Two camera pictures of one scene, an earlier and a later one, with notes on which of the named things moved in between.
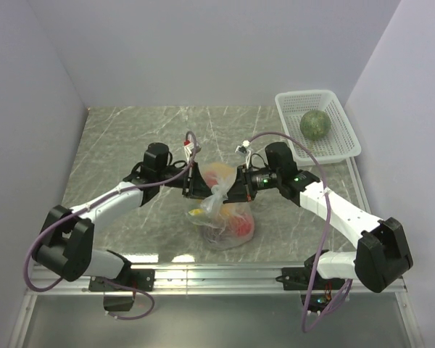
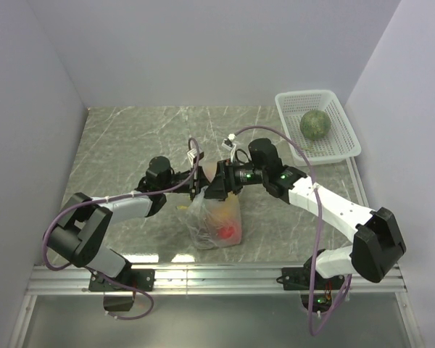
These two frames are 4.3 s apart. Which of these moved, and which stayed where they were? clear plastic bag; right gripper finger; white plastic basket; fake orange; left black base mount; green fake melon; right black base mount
Moved: clear plastic bag; right gripper finger; fake orange
Stayed: left black base mount; right black base mount; white plastic basket; green fake melon
